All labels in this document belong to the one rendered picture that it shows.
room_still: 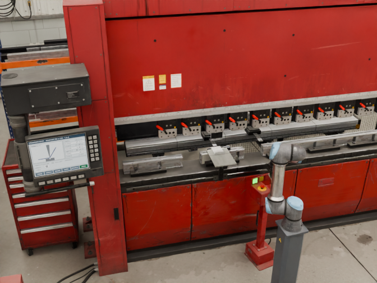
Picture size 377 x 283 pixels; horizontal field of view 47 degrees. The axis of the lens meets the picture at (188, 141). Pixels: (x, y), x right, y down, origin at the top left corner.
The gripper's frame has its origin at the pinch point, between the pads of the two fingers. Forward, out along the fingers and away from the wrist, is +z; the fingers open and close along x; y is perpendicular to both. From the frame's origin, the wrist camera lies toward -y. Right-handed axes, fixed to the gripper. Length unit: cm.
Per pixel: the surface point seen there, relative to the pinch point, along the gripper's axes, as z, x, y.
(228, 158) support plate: -14.1, 29.4, 26.0
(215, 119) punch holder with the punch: -42, 34, 44
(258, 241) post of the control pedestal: 64, 8, -5
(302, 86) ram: -65, -39, 30
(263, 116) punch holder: -41, -7, 34
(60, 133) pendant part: -75, 160, 19
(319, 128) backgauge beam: -6, -83, 42
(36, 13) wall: -8, 102, 478
